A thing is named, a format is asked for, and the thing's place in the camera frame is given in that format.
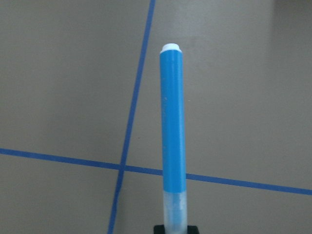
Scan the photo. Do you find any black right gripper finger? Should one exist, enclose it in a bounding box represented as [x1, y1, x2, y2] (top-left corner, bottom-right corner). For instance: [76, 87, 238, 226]
[153, 225, 200, 234]

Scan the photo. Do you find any blue marker pen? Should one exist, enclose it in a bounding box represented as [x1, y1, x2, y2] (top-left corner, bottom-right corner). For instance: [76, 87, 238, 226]
[159, 43, 188, 234]

